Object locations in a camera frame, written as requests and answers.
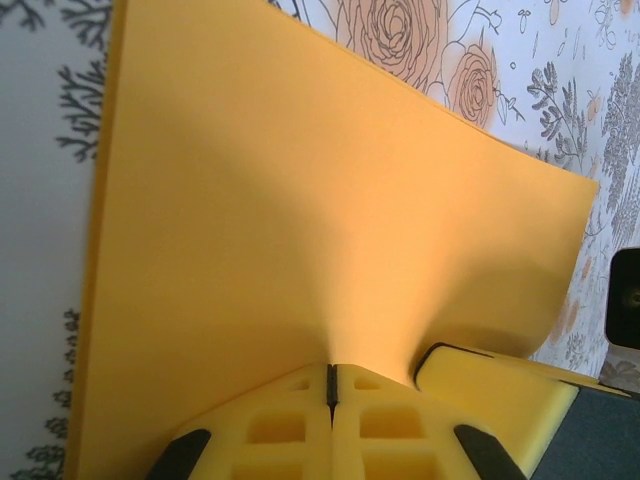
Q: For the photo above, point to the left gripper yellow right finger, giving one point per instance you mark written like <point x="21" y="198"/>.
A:
<point x="400" y="435"/>

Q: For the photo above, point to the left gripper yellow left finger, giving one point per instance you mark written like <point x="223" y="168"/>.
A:
<point x="280" y="430"/>

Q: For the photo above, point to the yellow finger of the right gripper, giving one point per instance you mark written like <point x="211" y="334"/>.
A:
<point x="500" y="395"/>

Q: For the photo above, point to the orange cloth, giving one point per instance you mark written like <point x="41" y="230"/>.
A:
<point x="300" y="200"/>

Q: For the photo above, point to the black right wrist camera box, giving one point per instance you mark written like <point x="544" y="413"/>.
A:
<point x="625" y="280"/>

